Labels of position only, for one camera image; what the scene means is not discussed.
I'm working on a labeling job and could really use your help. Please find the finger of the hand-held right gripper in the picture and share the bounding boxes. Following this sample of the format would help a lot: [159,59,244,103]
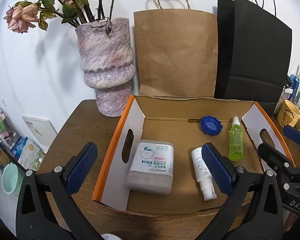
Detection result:
[282,125,300,148]
[257,142,297,169]

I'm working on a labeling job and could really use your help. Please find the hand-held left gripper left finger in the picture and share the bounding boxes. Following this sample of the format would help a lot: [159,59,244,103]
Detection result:
[16,142,103,240]

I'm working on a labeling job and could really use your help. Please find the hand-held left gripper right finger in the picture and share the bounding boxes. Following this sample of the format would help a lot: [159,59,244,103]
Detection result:
[201,142,283,240]

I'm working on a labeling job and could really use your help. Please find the white spray bottle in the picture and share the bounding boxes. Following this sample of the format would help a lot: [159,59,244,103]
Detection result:
[191,147,217,201]

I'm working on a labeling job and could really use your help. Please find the green spray bottle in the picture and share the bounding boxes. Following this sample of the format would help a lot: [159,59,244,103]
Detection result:
[228,116,244,162]

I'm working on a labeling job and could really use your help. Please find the blue plastic cap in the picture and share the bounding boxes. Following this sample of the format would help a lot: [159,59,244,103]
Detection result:
[200,116,223,136]

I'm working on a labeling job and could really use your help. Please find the red cardboard box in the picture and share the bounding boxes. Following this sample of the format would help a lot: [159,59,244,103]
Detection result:
[92,95,296,217]

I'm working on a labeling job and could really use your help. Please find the clear cotton swab box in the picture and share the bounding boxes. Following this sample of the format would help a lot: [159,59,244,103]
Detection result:
[126,139,175,195]

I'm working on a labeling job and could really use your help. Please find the yellow bear mug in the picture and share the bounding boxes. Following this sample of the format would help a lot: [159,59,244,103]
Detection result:
[277,99,300,132]

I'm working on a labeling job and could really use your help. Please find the clear canister with black clip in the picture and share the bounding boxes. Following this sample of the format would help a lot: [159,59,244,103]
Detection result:
[281,76,293,105]

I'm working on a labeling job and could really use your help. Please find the blue drink carton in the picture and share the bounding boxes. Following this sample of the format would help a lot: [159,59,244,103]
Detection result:
[289,74,300,100]

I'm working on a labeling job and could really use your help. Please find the blue and white box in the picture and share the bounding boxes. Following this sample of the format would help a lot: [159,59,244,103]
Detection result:
[10,136,45,172]

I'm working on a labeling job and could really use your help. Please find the white flat panel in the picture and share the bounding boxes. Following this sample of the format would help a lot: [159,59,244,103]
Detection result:
[22,115,58,147]

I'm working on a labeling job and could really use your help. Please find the green plastic basin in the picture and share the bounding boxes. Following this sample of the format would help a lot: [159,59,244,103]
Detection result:
[1,162,24,195]

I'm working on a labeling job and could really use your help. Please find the small cardboard box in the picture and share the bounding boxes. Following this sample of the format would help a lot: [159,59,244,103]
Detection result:
[0,150,10,167]

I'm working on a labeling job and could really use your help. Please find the black paper bag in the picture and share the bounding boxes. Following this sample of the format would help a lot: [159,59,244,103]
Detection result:
[214,0,292,114]

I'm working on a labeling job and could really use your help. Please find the pink marbled vase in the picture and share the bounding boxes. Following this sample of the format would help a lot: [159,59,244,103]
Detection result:
[75,17,135,117]

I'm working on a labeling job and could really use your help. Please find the brown paper bag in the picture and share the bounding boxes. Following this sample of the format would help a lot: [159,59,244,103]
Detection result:
[133,0,218,98]

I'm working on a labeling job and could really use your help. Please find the dried pink roses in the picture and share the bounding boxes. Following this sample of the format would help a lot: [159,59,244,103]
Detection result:
[4,0,120,34]

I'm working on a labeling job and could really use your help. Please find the wire storage rack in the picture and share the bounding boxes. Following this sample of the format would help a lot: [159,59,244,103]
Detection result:
[0,109,15,150]

